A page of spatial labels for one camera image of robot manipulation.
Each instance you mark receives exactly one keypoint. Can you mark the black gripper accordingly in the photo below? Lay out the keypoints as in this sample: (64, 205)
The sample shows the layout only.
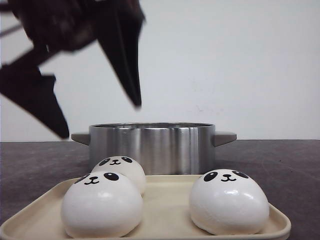
(69, 25)

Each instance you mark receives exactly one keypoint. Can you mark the cream panda bun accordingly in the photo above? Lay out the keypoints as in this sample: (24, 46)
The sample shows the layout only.
(126, 166)

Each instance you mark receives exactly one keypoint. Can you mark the stainless steel steamer pot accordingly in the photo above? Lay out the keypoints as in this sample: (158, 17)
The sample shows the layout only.
(161, 148)

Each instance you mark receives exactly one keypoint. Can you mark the cream plastic tray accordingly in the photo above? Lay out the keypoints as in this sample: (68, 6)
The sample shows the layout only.
(165, 216)

